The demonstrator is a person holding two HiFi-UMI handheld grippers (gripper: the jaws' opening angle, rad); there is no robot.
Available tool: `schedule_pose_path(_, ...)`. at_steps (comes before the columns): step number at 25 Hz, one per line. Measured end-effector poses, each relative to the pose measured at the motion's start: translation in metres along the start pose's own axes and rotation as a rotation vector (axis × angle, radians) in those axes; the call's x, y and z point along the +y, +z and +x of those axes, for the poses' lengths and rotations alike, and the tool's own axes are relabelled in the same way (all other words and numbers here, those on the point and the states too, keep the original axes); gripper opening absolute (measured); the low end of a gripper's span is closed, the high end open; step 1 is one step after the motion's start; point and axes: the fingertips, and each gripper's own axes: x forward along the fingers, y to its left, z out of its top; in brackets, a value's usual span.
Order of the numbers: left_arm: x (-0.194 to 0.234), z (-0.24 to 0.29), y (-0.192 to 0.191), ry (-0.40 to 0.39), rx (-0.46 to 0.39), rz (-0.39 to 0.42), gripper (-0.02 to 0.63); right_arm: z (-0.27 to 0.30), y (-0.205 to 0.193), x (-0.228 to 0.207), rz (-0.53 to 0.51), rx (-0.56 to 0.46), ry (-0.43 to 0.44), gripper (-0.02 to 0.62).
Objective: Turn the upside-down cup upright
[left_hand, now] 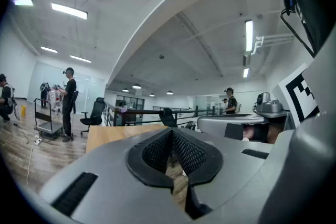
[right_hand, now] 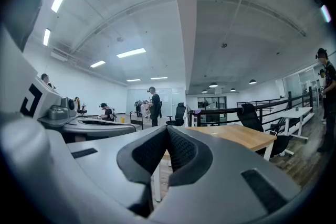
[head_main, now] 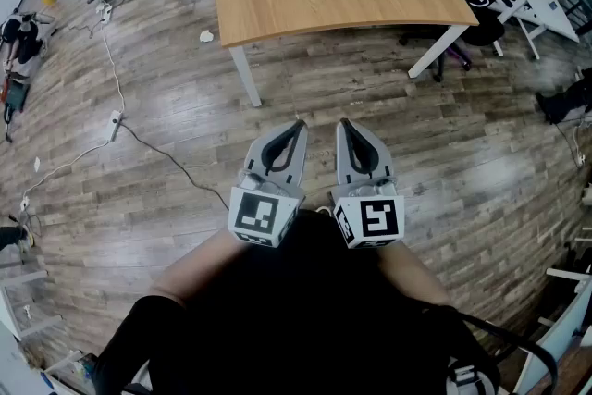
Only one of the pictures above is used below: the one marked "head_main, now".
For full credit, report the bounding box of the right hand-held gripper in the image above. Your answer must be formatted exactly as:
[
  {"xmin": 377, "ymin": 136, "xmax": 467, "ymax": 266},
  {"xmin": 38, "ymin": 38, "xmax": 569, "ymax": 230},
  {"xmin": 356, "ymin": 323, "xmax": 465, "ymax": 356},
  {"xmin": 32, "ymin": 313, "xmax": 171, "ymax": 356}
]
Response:
[{"xmin": 330, "ymin": 118, "xmax": 406, "ymax": 250}]

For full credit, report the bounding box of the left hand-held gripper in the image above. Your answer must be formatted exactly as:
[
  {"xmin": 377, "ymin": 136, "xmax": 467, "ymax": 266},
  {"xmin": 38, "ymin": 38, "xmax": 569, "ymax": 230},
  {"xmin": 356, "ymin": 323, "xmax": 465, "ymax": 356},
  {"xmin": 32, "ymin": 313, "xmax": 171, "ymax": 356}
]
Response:
[{"xmin": 228, "ymin": 119, "xmax": 310, "ymax": 249}]

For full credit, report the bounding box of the person's right forearm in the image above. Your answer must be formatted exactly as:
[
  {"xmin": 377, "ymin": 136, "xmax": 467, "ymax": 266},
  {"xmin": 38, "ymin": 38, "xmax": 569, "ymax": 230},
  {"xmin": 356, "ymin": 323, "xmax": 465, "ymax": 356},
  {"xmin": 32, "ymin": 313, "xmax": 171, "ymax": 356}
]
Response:
[{"xmin": 376, "ymin": 240, "xmax": 452, "ymax": 307}]

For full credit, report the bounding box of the person's left forearm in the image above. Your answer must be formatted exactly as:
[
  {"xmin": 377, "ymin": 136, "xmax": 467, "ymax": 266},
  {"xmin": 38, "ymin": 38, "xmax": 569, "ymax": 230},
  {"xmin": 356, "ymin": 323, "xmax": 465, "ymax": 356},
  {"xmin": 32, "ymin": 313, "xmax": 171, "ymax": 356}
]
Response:
[{"xmin": 150, "ymin": 228, "xmax": 252, "ymax": 309}]

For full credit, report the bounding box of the white table leg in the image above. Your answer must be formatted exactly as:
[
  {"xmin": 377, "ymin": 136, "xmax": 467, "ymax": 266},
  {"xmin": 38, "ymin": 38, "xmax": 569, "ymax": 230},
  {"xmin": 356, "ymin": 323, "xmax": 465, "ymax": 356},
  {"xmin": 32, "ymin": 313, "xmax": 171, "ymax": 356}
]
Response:
[
  {"xmin": 407, "ymin": 23, "xmax": 471, "ymax": 80},
  {"xmin": 228, "ymin": 44, "xmax": 264, "ymax": 108}
]

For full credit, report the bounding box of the person's black clothing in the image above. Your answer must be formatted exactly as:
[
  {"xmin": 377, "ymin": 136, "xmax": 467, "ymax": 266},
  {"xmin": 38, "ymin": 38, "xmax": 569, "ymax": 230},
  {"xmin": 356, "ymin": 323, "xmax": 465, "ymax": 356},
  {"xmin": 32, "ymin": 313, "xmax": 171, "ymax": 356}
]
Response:
[{"xmin": 91, "ymin": 207, "xmax": 503, "ymax": 395}]

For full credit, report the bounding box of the white grey waist device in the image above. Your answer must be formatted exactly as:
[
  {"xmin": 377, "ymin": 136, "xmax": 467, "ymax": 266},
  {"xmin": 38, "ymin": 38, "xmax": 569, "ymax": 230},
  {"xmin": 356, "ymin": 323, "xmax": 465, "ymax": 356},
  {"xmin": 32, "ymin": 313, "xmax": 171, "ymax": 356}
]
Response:
[{"xmin": 445, "ymin": 359, "xmax": 500, "ymax": 395}]

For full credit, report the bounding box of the green power tool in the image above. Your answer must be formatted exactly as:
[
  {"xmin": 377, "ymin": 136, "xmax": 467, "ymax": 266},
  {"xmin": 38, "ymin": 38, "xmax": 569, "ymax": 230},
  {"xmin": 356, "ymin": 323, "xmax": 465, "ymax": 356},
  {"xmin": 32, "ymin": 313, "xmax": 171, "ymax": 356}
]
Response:
[{"xmin": 0, "ymin": 77, "xmax": 30, "ymax": 143}]

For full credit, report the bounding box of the thin black floor cable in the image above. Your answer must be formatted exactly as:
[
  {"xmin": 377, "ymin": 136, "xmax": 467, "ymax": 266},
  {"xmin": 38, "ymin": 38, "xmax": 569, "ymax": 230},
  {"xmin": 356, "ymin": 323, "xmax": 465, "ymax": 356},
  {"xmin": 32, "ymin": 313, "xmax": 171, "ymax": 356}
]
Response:
[{"xmin": 117, "ymin": 121, "xmax": 231, "ymax": 212}]

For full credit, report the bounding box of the white floor cable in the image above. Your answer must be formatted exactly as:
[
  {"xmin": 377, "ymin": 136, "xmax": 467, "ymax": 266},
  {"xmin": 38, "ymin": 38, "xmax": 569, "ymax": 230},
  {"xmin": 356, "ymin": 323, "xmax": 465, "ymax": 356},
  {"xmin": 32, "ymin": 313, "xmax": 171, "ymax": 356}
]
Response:
[
  {"xmin": 19, "ymin": 138, "xmax": 113, "ymax": 213},
  {"xmin": 99, "ymin": 20, "xmax": 127, "ymax": 113}
]

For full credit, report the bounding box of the thick black cable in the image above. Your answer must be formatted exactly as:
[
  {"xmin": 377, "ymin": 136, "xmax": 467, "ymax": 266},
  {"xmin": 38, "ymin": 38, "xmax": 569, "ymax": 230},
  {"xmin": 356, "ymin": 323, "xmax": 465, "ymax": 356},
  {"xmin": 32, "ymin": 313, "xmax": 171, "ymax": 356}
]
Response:
[{"xmin": 454, "ymin": 308, "xmax": 560, "ymax": 395}]

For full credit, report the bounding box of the white metal frame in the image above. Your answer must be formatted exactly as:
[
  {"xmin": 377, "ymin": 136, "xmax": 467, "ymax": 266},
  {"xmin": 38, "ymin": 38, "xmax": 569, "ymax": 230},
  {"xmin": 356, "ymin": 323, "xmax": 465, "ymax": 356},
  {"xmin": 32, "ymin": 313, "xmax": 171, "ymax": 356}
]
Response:
[{"xmin": 516, "ymin": 263, "xmax": 592, "ymax": 395}]

